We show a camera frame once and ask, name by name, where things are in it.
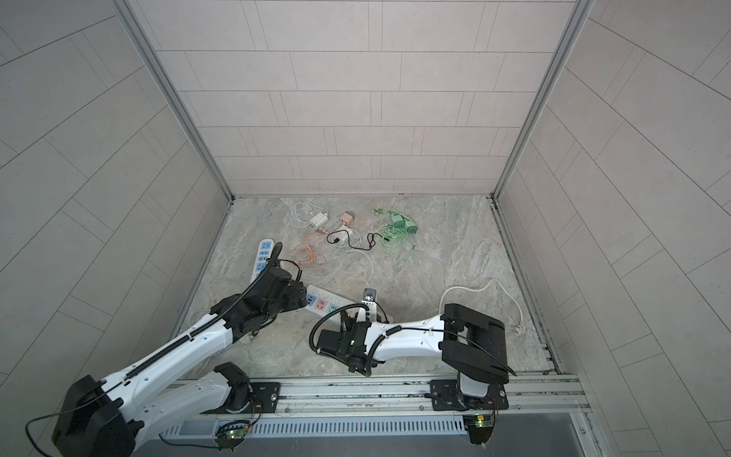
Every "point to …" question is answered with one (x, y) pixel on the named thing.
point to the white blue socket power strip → (266, 249)
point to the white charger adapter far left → (319, 219)
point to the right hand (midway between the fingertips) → (364, 325)
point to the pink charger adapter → (346, 218)
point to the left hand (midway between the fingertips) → (306, 290)
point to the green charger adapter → (400, 222)
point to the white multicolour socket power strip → (325, 301)
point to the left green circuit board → (229, 435)
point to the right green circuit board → (480, 427)
